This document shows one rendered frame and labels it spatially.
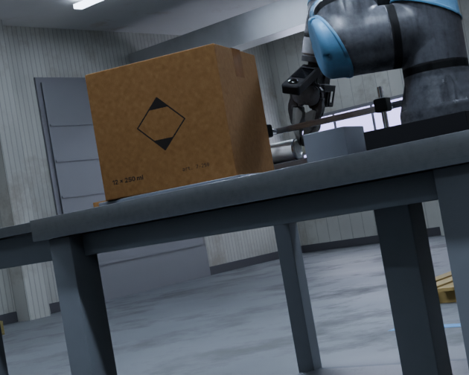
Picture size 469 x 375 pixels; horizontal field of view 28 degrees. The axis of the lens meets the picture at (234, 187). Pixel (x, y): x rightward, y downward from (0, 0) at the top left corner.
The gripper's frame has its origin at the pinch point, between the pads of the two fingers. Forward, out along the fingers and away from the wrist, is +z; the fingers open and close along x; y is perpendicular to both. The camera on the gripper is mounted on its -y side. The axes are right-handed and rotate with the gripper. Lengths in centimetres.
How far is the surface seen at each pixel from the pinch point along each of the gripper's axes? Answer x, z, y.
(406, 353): -55, 23, -62
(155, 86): 12.2, -10.2, -43.3
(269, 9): 473, -63, 784
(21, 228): 25, 20, -65
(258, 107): 0.7, -7.7, -20.7
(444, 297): 76, 123, 372
